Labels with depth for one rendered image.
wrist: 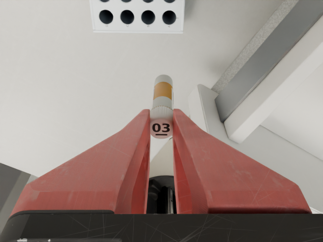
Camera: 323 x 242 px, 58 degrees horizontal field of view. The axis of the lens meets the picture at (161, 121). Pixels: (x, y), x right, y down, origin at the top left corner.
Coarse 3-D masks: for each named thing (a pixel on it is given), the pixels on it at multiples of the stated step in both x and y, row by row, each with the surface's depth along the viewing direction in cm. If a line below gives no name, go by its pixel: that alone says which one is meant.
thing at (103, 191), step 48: (144, 144) 10; (48, 192) 5; (96, 192) 5; (144, 192) 11; (0, 240) 5; (48, 240) 5; (96, 240) 5; (144, 240) 5; (192, 240) 5; (240, 240) 5; (288, 240) 5
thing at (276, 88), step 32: (320, 0) 19; (288, 32) 21; (320, 32) 18; (256, 64) 23; (288, 64) 20; (320, 64) 19; (224, 96) 25; (256, 96) 21; (288, 96) 27; (320, 96) 27; (288, 128) 29; (320, 128) 29
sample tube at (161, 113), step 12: (156, 84) 16; (168, 84) 15; (156, 96) 14; (168, 96) 14; (156, 108) 13; (168, 108) 13; (156, 120) 12; (168, 120) 12; (156, 132) 13; (168, 132) 13
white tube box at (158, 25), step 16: (96, 0) 25; (112, 0) 25; (128, 0) 26; (144, 0) 26; (160, 0) 26; (176, 0) 26; (96, 16) 26; (112, 16) 29; (128, 16) 29; (144, 16) 28; (160, 16) 26; (176, 16) 26; (96, 32) 27; (112, 32) 27; (128, 32) 27; (144, 32) 27; (160, 32) 27; (176, 32) 27
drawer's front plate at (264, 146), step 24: (192, 96) 27; (216, 96) 28; (192, 120) 25; (216, 120) 24; (240, 144) 23; (264, 144) 26; (288, 144) 29; (288, 168) 25; (312, 168) 28; (312, 192) 24
